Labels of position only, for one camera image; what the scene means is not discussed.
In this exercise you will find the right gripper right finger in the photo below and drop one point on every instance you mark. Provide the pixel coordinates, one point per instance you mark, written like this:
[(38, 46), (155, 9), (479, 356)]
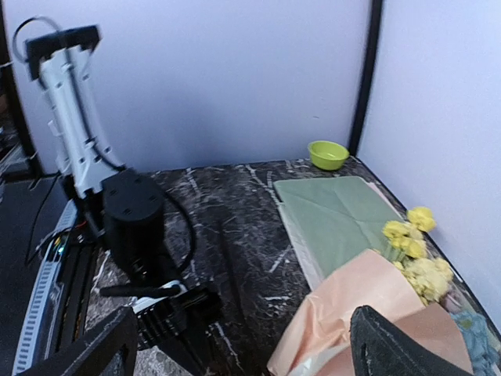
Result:
[(378, 347)]

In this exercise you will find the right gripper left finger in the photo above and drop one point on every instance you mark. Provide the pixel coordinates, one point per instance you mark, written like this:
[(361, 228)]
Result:
[(109, 348)]

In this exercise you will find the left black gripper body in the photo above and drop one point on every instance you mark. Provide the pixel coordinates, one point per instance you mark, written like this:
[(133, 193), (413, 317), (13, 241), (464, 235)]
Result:
[(165, 308)]

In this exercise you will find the beige wrapping paper sheet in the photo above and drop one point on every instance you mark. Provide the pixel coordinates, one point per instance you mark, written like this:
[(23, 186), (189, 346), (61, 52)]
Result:
[(317, 339)]

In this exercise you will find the pale yellow flower stem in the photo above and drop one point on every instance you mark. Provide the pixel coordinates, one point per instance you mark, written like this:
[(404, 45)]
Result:
[(429, 277)]

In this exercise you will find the blue fake flower stem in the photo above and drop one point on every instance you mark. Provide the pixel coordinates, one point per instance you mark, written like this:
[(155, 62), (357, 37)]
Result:
[(474, 330)]

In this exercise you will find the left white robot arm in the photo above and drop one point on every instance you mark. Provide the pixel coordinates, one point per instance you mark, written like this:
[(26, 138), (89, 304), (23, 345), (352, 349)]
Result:
[(123, 208)]

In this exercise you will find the green wrapping paper sheet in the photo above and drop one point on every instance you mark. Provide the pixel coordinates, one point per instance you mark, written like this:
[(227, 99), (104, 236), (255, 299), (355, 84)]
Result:
[(340, 223)]

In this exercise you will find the green plastic bowl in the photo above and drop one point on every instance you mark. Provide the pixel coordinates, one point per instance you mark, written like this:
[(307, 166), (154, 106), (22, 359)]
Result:
[(326, 155)]

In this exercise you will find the white slotted cable duct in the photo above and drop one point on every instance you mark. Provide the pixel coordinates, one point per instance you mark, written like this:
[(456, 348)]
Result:
[(40, 317)]

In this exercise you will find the left black frame post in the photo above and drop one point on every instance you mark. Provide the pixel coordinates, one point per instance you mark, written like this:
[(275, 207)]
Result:
[(366, 80)]

